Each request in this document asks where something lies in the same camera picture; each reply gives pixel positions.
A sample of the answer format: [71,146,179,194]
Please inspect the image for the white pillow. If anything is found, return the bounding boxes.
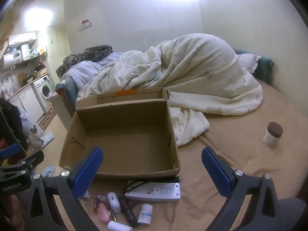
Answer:
[237,53,261,74]

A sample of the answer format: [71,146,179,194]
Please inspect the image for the white wall cabinet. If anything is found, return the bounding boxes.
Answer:
[8,32,37,46]

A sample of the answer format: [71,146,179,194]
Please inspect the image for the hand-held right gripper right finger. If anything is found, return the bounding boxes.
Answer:
[201,147,281,231]

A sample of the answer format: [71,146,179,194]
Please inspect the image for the teal padded bed frame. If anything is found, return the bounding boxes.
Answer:
[55,77,79,118]

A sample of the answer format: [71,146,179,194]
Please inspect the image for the white jar with brown lid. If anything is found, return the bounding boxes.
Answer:
[263,122,284,148]

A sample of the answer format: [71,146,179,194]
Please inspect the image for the person's left hand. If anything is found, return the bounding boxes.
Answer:
[0,194,25,231]

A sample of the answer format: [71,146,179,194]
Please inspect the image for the pale grey cloth bundle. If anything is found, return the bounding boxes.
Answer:
[19,107,30,126]

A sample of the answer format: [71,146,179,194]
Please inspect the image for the white earbuds case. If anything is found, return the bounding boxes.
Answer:
[107,192,121,213]

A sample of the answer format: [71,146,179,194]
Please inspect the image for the grey and white cat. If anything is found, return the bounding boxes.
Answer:
[28,124,45,153]

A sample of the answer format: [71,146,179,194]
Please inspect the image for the cardboard box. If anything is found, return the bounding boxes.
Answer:
[58,87,181,179]

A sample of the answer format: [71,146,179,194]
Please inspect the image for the crumpled clothes on floor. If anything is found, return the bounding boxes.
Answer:
[40,166,57,177]

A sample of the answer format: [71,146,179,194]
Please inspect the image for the dark red tube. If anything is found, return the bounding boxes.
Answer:
[120,196,139,228]

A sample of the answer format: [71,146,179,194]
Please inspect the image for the cream printed duvet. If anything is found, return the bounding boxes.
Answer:
[77,33,263,147]

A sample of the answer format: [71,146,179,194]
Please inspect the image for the camouflage blanket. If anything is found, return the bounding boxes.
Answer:
[56,45,113,77]

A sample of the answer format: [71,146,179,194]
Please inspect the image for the white water heater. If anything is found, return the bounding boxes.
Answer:
[2,49,23,71]

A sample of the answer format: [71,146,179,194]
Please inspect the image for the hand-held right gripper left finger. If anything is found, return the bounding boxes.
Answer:
[25,146,104,231]

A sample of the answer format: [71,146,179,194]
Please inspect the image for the black clothing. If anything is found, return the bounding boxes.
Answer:
[0,98,29,151]

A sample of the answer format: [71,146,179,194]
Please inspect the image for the white wall-mounted holder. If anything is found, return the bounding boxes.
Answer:
[79,19,93,32]

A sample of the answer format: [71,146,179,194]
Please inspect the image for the white pill bottle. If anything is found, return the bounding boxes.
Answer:
[137,203,153,225]

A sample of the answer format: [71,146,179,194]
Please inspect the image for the white kitchen base cabinet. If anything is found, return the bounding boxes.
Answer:
[9,84,45,123]

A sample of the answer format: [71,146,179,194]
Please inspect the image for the white cylinder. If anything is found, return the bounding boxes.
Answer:
[107,221,133,231]

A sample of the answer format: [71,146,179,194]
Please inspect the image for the lavender bed sheet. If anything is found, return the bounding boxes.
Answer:
[61,52,126,87]

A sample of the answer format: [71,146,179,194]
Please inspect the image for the pink floral perfume bottle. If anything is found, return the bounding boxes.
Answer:
[93,194,108,213]

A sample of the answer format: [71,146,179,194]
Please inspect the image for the white plastic electronic device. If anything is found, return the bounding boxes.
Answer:
[125,182,181,202]

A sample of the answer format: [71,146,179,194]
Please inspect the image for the pink soft toy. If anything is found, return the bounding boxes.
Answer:
[97,203,113,223]

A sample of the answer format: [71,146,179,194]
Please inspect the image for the patterned floor rug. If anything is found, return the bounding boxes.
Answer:
[36,113,57,130]

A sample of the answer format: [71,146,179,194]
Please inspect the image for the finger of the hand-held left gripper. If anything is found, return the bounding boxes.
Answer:
[0,143,22,160]
[0,150,45,177]

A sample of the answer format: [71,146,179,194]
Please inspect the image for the teal pillow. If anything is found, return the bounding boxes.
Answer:
[233,49,274,85]

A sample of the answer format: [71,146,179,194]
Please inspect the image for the white washing machine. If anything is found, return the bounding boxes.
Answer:
[31,75,54,113]

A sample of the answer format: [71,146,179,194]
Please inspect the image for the wooden slanted beams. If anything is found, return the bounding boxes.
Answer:
[0,0,52,58]

